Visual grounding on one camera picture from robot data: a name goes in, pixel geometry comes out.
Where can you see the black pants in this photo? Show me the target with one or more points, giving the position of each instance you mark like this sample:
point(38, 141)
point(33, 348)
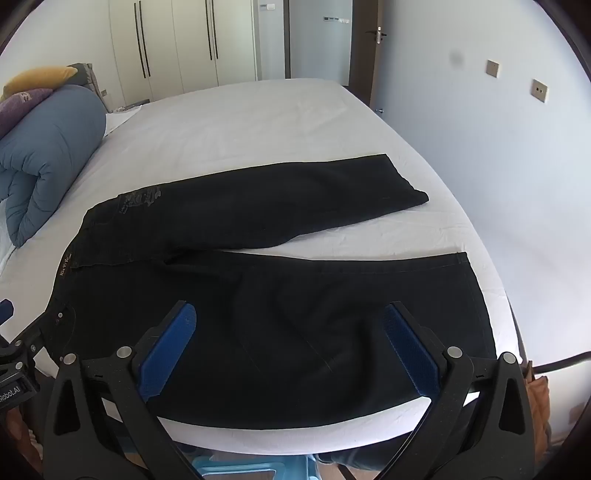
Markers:
point(277, 323)

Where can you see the grey pillow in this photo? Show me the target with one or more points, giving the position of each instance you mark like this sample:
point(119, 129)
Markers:
point(87, 76)

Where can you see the beige wall socket plate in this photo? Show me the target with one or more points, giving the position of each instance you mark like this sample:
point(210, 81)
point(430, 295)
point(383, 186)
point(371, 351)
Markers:
point(492, 69)
point(539, 91)

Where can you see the purple pillow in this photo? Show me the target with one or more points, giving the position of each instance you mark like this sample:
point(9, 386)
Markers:
point(18, 108)

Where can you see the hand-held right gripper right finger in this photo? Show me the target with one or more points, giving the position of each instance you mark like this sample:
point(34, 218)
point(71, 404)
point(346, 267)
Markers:
point(411, 353)

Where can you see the light blue plastic stool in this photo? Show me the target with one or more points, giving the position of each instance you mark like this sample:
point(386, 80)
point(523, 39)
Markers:
point(258, 468)

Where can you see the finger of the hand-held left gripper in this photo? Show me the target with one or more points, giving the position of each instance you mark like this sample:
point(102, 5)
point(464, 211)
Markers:
point(44, 330)
point(4, 311)

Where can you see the brown bag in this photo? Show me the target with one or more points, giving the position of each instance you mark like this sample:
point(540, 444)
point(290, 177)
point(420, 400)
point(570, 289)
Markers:
point(538, 401)

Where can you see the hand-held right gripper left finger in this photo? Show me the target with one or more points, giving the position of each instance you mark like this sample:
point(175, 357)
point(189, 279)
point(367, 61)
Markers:
point(171, 348)

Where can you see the yellow pillow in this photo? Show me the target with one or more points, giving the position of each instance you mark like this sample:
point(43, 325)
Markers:
point(32, 78)

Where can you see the brown wooden door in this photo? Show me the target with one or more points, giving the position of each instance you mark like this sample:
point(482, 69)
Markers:
point(364, 64)

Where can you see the bed with white sheet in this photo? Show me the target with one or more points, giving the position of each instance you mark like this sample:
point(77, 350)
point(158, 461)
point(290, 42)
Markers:
point(231, 129)

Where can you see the cream wardrobe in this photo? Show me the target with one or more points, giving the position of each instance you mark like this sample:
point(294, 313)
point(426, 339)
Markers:
point(184, 46)

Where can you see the blue folded duvet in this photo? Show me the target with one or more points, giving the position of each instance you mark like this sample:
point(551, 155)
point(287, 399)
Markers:
point(51, 138)

